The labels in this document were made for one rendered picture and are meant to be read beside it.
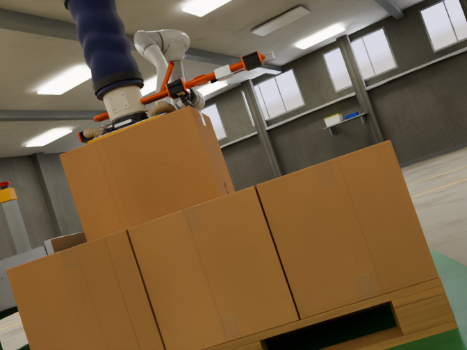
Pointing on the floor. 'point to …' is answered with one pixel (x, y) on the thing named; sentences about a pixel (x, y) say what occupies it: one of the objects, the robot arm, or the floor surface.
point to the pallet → (373, 342)
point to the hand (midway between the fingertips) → (178, 88)
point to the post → (14, 220)
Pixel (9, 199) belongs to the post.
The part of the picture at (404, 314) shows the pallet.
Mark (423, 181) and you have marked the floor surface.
